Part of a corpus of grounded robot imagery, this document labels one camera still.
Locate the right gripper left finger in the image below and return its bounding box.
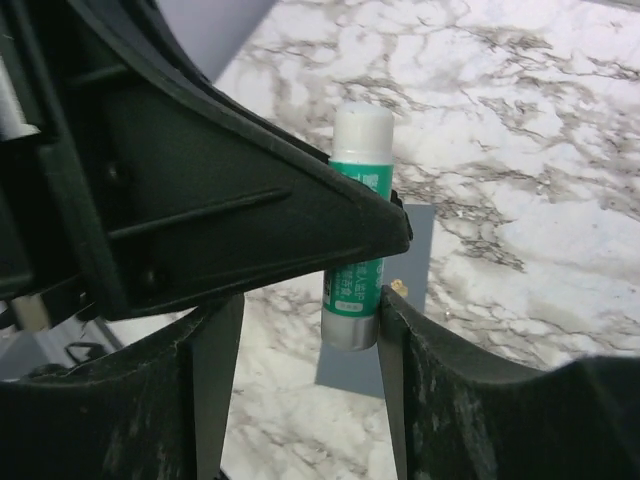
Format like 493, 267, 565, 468
1, 295, 244, 479

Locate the grey-blue envelope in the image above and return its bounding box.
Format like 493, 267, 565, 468
315, 204, 436, 399

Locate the green white glue stick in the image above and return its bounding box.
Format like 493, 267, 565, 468
320, 102, 396, 352

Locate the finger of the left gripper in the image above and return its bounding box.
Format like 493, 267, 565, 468
1, 1, 411, 320

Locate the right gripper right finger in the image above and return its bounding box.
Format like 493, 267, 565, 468
385, 310, 639, 479

